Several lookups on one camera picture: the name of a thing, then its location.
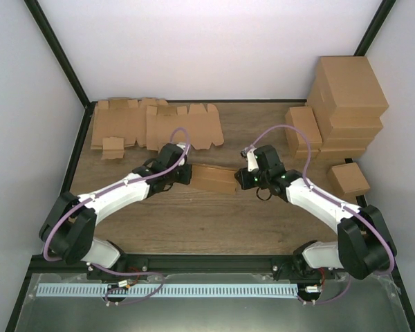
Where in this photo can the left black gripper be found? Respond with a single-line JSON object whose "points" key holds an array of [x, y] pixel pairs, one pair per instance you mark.
{"points": [[186, 179]]}

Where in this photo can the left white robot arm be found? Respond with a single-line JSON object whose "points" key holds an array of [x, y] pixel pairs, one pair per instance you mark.
{"points": [[68, 231]]}

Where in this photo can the flat cardboard blank left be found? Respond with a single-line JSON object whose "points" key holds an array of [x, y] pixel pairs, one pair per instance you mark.
{"points": [[119, 123]]}

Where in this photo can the flat cardboard blank middle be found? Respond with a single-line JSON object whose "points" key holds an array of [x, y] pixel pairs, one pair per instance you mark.
{"points": [[201, 122]]}

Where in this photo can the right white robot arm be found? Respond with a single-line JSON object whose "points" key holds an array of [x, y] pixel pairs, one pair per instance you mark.
{"points": [[363, 245]]}

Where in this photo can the large top folded box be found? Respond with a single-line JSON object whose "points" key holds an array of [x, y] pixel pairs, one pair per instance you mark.
{"points": [[349, 87]]}

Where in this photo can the flat cardboard blank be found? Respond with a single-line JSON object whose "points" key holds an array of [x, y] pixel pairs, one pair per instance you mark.
{"points": [[201, 122], [119, 123]]}

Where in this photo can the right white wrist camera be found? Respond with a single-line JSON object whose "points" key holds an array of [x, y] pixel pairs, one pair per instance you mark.
{"points": [[249, 155]]}

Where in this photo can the black aluminium frame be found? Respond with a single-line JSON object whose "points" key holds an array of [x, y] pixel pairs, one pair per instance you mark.
{"points": [[177, 263]]}

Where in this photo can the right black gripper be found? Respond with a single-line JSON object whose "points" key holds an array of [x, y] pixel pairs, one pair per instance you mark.
{"points": [[244, 182]]}

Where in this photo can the cardboard box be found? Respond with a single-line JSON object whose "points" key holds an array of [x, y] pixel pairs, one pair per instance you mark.
{"points": [[214, 178]]}

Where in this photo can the light blue slotted rail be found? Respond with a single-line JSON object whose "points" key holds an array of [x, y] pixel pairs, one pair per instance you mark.
{"points": [[170, 290]]}

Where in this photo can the lone small folded box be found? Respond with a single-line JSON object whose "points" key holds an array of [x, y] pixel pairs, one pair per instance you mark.
{"points": [[347, 181]]}

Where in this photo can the small folded box left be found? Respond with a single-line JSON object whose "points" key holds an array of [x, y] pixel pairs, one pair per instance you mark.
{"points": [[303, 119]]}

